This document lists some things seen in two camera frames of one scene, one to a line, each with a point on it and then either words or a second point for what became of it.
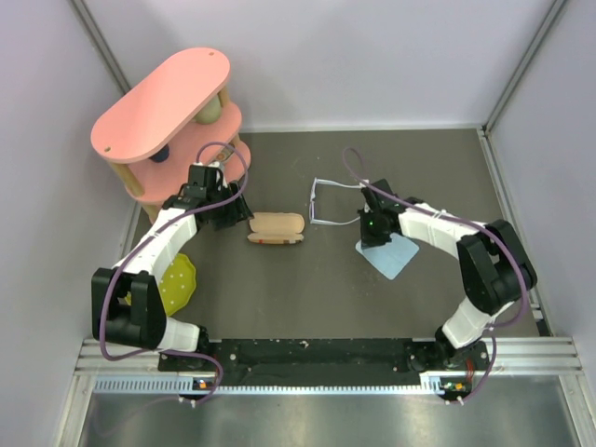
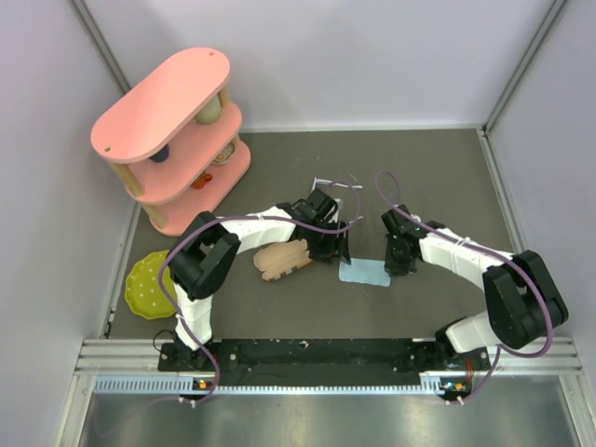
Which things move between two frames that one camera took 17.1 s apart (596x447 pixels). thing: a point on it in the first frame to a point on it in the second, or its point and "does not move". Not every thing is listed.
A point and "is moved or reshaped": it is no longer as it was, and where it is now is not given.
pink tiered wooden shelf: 180,119 does not move
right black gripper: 367,239 to 393,267
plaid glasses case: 272,228 is moved or reshaped
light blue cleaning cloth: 391,257 is moved or reshaped
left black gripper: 237,211 to 335,247
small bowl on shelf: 223,155 does not move
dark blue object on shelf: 161,155 does not move
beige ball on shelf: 209,112 does not move
